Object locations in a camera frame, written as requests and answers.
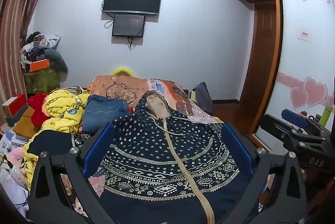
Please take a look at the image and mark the pink plush toy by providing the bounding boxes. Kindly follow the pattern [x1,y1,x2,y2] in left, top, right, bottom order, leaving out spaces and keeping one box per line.
[10,147,27,165]

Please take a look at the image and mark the black cable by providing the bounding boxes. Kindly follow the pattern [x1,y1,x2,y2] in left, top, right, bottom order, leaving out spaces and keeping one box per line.
[0,154,13,169]

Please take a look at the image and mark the orange box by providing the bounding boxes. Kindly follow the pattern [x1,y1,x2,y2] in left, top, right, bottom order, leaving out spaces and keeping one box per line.
[30,59,50,72]

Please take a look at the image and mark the yellow cartoon blanket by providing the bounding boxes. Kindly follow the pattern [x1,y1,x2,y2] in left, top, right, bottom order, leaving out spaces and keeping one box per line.
[22,89,91,190]

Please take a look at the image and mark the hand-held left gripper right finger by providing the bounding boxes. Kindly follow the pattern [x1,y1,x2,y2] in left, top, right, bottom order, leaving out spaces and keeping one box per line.
[215,123,308,224]

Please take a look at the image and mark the small black wall monitor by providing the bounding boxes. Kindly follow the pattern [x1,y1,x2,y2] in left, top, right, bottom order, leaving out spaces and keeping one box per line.
[112,14,146,37]

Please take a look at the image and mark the red plush cloth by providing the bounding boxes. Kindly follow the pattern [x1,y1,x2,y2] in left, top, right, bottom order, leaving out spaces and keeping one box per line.
[27,93,51,127]

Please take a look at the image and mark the printed orange bed cover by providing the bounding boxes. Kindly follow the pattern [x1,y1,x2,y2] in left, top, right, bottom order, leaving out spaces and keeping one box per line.
[63,75,225,198]

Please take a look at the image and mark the white plastic bag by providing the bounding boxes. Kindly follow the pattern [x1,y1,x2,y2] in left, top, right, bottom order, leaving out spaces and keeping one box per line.
[0,161,29,216]

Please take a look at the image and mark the blue jeans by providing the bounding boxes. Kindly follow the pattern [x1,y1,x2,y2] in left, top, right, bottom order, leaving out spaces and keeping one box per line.
[82,94,133,134]

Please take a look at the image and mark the navy patterned zip hoodie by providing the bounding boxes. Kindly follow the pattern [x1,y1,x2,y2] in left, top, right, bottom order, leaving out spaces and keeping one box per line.
[72,90,265,224]

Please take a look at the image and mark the brown striped curtain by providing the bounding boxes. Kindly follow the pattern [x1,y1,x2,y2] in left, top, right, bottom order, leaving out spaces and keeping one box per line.
[0,0,55,107]

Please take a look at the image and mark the pile of mixed clutter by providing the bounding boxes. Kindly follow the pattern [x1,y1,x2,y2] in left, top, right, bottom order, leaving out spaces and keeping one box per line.
[21,32,62,73]

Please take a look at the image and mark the yellow plush toy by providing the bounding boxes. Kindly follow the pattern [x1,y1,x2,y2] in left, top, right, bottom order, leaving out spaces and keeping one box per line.
[111,67,138,78]

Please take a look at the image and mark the dark grey cloth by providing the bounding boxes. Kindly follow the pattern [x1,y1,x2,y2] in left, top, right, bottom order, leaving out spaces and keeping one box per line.
[192,82,214,113]

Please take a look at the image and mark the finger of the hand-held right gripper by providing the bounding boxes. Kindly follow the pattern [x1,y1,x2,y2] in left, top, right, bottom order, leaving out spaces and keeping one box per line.
[281,109,325,137]
[259,115,326,151]

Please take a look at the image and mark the red and white box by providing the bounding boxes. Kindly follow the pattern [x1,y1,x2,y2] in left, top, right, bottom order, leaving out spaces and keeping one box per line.
[3,93,28,117]

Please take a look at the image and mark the green patterned box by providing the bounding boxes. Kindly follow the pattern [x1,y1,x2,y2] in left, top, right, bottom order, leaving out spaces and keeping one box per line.
[24,67,61,95]

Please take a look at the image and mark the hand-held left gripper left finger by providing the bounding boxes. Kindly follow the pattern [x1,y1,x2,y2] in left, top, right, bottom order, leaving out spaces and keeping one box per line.
[27,122,121,224]

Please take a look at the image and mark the brown cardboard box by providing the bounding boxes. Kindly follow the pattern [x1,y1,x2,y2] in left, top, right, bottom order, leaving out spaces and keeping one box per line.
[13,107,36,138]

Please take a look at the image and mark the brown wooden door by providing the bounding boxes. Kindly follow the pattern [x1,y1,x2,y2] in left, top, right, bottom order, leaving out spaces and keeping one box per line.
[237,3,278,104]

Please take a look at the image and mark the green bottle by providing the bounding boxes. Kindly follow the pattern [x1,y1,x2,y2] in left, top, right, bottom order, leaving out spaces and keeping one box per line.
[319,106,335,126]

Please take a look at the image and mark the white heart-sticker wardrobe door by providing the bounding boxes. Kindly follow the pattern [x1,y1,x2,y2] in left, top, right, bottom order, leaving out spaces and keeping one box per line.
[253,0,335,154]

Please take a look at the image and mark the stack of papers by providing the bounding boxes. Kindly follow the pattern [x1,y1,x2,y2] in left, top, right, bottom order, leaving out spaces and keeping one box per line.
[0,132,32,156]

